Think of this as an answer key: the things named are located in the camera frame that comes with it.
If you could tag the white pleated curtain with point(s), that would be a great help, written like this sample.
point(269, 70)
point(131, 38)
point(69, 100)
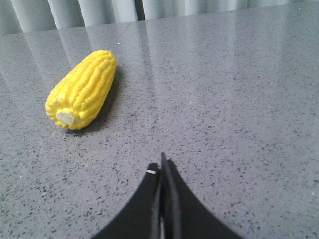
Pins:
point(27, 16)

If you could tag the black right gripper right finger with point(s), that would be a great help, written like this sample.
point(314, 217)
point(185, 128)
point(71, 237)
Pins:
point(184, 216)

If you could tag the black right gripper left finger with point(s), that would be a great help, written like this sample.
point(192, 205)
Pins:
point(140, 218)

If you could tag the yellow corn cob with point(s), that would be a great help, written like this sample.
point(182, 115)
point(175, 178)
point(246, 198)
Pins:
point(77, 99)

